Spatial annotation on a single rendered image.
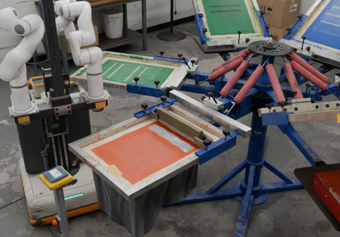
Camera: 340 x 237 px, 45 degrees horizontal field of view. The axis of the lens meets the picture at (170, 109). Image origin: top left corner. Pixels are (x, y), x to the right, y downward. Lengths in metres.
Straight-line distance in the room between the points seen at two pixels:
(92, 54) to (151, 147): 0.64
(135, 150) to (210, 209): 1.22
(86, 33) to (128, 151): 0.72
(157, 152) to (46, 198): 1.13
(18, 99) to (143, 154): 0.77
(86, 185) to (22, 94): 1.06
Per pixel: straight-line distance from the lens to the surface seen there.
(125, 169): 2.24
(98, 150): 2.41
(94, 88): 2.54
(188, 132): 2.43
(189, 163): 2.24
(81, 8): 2.54
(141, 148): 2.40
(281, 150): 4.22
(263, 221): 3.40
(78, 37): 2.44
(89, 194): 3.24
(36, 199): 3.21
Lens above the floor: 2.32
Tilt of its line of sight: 29 degrees down
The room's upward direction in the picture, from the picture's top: 1 degrees clockwise
